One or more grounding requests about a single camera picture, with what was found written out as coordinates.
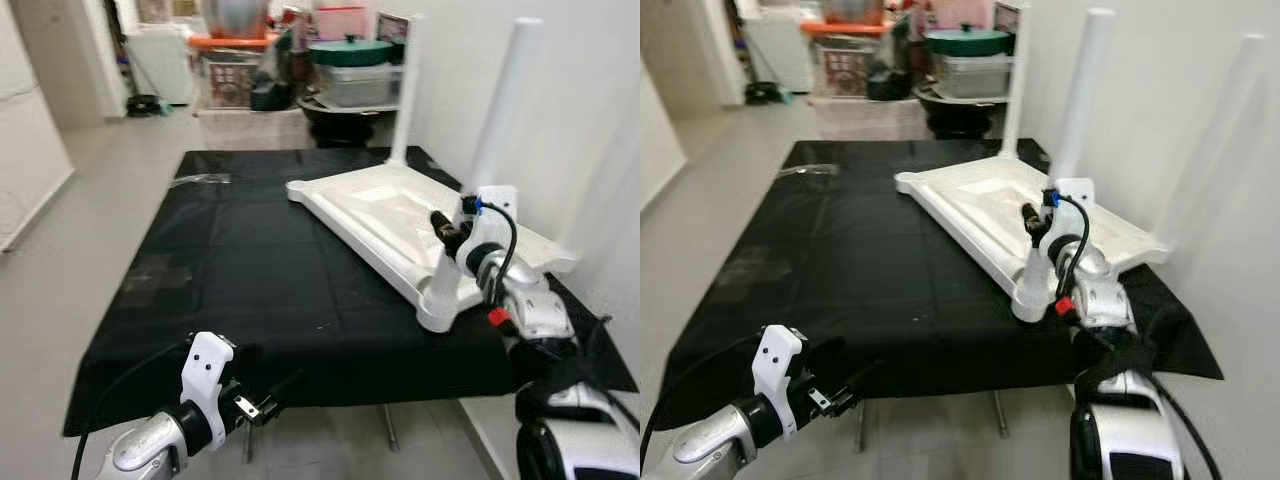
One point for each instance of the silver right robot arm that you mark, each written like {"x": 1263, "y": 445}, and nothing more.
{"x": 530, "y": 305}
{"x": 1095, "y": 295}

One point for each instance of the white plastic children table top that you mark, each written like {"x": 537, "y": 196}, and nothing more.
{"x": 380, "y": 210}
{"x": 985, "y": 200}

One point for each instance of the grey metal table leg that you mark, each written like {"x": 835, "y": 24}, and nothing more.
{"x": 249, "y": 446}
{"x": 389, "y": 428}
{"x": 999, "y": 415}
{"x": 861, "y": 425}

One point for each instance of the black plastic table cover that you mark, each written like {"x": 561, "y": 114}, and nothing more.
{"x": 850, "y": 270}
{"x": 250, "y": 270}

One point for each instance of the crumpled clear plastic bag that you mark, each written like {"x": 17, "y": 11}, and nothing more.
{"x": 155, "y": 278}
{"x": 755, "y": 270}

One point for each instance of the black wooden stool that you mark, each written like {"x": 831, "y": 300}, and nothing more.
{"x": 957, "y": 125}
{"x": 343, "y": 135}

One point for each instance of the black round wok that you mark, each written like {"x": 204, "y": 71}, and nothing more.
{"x": 958, "y": 102}
{"x": 345, "y": 112}

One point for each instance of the clear plastic container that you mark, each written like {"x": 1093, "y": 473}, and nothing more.
{"x": 972, "y": 77}
{"x": 360, "y": 87}

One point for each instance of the clear plastic film strip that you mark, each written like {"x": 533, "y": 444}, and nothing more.
{"x": 812, "y": 171}

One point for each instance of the green pot with lid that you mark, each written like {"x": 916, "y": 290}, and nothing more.
{"x": 965, "y": 42}
{"x": 352, "y": 52}

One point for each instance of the translucent storage box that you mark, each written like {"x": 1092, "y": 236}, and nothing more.
{"x": 250, "y": 128}
{"x": 865, "y": 118}

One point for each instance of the dark printed flat box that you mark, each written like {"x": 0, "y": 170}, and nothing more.
{"x": 393, "y": 30}
{"x": 1005, "y": 22}

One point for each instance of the black plastic bag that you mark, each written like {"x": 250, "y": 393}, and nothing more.
{"x": 272, "y": 80}
{"x": 888, "y": 68}

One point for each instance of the brown printed carton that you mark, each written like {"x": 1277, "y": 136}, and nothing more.
{"x": 230, "y": 82}
{"x": 844, "y": 70}

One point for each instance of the black round robot vacuum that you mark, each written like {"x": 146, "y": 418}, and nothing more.
{"x": 762, "y": 94}
{"x": 142, "y": 106}

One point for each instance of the orange plastic tray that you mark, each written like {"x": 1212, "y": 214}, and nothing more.
{"x": 845, "y": 28}
{"x": 230, "y": 41}

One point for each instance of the large silver metal pot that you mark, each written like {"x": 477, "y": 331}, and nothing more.
{"x": 235, "y": 18}
{"x": 852, "y": 10}

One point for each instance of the white chest freezer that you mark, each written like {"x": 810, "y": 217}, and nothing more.
{"x": 160, "y": 65}
{"x": 780, "y": 50}

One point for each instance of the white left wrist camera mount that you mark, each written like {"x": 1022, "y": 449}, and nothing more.
{"x": 775, "y": 350}
{"x": 205, "y": 360}

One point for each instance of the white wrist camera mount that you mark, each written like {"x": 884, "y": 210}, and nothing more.
{"x": 775, "y": 350}
{"x": 1078, "y": 192}
{"x": 497, "y": 200}
{"x": 205, "y": 360}

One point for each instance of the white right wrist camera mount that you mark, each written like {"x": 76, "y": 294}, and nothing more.
{"x": 1078, "y": 192}
{"x": 497, "y": 200}

